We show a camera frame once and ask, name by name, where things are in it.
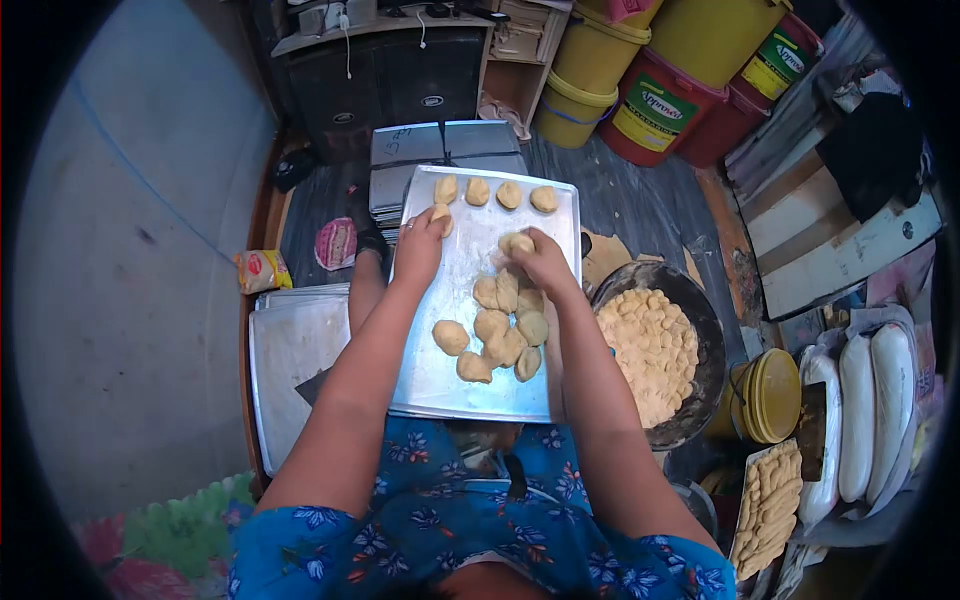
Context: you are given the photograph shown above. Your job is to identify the pile of dough lumps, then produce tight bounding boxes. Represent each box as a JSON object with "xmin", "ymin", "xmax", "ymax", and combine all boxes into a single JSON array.
[{"xmin": 432, "ymin": 268, "xmax": 551, "ymax": 385}]

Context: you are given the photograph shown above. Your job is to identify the yellow snack packet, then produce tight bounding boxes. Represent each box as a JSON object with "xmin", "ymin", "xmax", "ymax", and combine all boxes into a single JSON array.
[{"xmin": 234, "ymin": 249, "xmax": 294, "ymax": 295}]

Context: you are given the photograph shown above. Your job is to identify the white wooden board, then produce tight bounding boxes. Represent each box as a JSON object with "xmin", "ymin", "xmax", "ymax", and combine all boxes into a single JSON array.
[{"xmin": 737, "ymin": 148, "xmax": 944, "ymax": 322}]

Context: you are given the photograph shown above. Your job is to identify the person's right hand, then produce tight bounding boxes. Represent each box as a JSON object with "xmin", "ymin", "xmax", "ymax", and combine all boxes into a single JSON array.
[{"xmin": 499, "ymin": 228, "xmax": 585, "ymax": 303}]

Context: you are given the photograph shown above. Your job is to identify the pink round cloth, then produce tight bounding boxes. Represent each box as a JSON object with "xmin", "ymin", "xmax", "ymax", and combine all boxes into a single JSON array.
[{"xmin": 314, "ymin": 216, "xmax": 359, "ymax": 272}]

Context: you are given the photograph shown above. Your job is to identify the silver baking tray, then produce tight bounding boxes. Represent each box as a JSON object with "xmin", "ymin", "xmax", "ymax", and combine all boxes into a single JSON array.
[{"xmin": 388, "ymin": 164, "xmax": 583, "ymax": 424}]

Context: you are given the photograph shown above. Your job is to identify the tray of dough sticks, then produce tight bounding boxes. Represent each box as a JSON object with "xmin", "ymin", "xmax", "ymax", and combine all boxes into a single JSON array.
[{"xmin": 729, "ymin": 438, "xmax": 805, "ymax": 584}]

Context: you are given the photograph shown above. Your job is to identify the heap of cut dough pieces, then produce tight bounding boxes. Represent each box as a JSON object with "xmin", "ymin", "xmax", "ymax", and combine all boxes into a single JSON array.
[{"xmin": 596, "ymin": 288, "xmax": 701, "ymax": 429}]

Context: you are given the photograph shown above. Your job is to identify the colourful foam mat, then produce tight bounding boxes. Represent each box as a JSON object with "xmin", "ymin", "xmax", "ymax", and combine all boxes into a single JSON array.
[{"xmin": 73, "ymin": 471, "xmax": 258, "ymax": 600}]

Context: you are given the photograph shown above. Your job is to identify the person's left hand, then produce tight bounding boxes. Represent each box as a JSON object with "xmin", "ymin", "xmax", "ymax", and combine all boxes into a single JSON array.
[{"xmin": 392, "ymin": 207, "xmax": 451, "ymax": 284}]

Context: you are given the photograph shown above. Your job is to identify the black cloth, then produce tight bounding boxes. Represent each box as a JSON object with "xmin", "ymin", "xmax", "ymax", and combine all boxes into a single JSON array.
[{"xmin": 814, "ymin": 91, "xmax": 926, "ymax": 224}]

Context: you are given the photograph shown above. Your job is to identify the person's left fingers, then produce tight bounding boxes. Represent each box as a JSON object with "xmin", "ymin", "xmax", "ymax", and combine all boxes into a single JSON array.
[{"xmin": 401, "ymin": 207, "xmax": 451, "ymax": 245}]

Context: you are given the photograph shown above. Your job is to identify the dark round metal pan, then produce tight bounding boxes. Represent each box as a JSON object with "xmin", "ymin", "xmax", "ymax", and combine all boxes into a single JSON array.
[{"xmin": 591, "ymin": 260, "xmax": 728, "ymax": 452}]

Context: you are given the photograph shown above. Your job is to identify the stack of worn baking trays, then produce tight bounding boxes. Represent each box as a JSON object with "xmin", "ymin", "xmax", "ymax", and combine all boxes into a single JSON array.
[{"xmin": 248, "ymin": 282, "xmax": 354, "ymax": 478}]

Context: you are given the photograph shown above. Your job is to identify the small yellow bucket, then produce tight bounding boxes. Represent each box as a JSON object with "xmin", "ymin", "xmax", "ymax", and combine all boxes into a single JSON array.
[{"xmin": 533, "ymin": 70, "xmax": 621, "ymax": 150}]

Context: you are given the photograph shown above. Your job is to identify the large yellow bucket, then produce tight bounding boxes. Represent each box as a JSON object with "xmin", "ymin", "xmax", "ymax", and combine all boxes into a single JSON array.
[{"xmin": 648, "ymin": 0, "xmax": 795, "ymax": 90}]

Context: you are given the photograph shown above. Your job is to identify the person's right fingers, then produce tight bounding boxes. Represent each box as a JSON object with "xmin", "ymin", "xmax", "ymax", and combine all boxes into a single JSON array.
[{"xmin": 499, "ymin": 228, "xmax": 550, "ymax": 265}]

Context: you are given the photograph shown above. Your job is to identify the tied stack of baking trays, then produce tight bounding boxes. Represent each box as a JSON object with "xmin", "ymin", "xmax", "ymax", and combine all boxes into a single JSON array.
[{"xmin": 368, "ymin": 120, "xmax": 531, "ymax": 245}]

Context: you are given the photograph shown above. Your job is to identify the yellow bucket with lids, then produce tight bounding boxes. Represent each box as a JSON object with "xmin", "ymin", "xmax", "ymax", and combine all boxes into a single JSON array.
[{"xmin": 708, "ymin": 348, "xmax": 804, "ymax": 446}]

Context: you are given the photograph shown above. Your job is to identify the person's body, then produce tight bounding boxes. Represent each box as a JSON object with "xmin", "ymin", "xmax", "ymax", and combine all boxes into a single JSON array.
[{"xmin": 228, "ymin": 416, "xmax": 740, "ymax": 600}]

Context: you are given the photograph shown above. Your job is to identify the white wrapped rolls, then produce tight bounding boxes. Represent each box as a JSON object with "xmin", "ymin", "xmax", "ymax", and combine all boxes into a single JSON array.
[{"xmin": 796, "ymin": 321, "xmax": 922, "ymax": 528}]

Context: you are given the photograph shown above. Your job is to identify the red bucket green label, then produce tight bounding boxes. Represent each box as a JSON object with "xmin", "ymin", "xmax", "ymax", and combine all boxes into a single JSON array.
[
  {"xmin": 677, "ymin": 13, "xmax": 825, "ymax": 171},
  {"xmin": 597, "ymin": 48, "xmax": 729, "ymax": 168}
]

